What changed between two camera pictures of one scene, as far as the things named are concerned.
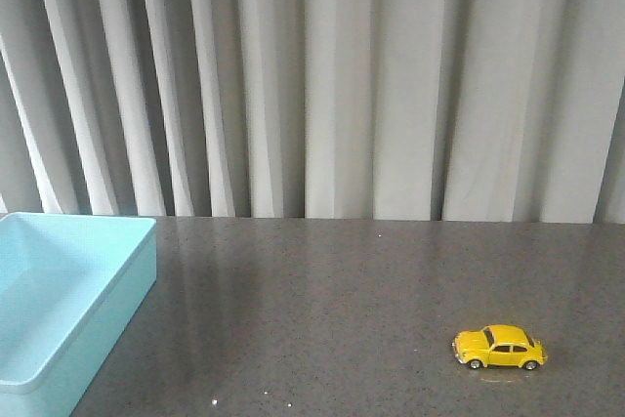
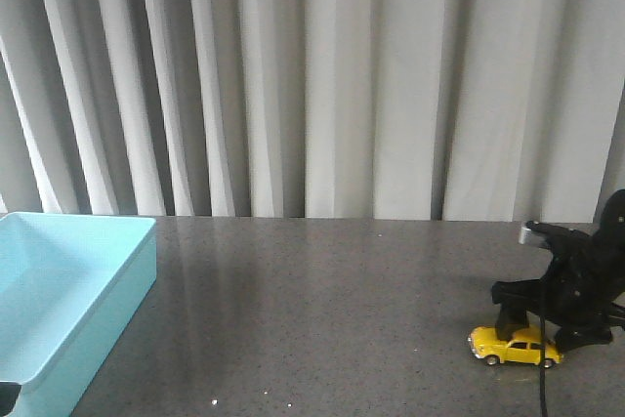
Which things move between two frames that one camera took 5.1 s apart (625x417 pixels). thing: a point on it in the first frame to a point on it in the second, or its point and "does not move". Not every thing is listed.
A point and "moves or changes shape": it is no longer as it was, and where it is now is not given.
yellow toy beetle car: x=498 y=346 moves or changes shape
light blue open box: x=69 y=285 does not move
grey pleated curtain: x=469 y=85 does not move
